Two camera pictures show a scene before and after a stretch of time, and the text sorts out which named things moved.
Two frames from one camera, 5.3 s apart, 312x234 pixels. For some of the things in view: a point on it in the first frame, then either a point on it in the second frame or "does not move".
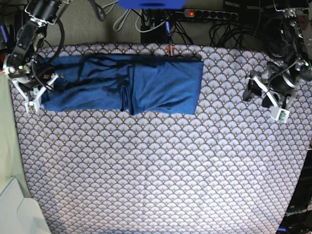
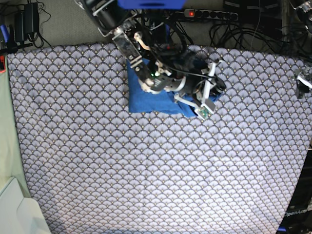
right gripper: x=282 y=83 → x=301 y=88
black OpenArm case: x=298 y=219 does not move
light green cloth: x=11 y=160 does not move
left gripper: x=37 y=76 → x=200 y=87
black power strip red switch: x=211 y=14 does not move
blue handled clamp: x=8 y=37 does not move
